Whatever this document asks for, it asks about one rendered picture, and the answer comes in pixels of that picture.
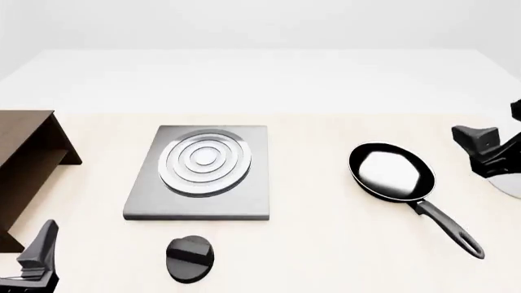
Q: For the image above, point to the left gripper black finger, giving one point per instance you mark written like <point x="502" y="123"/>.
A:
<point x="42" y="247"/>

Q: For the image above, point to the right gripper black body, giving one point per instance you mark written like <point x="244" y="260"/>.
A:
<point x="498" y="160"/>

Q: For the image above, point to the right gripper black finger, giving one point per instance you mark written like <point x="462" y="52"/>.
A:
<point x="474" y="138"/>
<point x="517" y="110"/>

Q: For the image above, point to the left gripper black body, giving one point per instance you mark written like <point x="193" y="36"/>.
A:
<point x="38" y="282"/>

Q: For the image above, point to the black frying pan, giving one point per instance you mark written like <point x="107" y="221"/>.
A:
<point x="423" y="183"/>

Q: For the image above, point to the flat grey stove plate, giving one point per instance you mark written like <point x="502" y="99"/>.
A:
<point x="146" y="201"/>

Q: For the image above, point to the round black stove knob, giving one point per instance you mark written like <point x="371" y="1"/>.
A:
<point x="185" y="268"/>

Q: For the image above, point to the dark brown wooden shelf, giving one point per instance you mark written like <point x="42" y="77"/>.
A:
<point x="28" y="137"/>

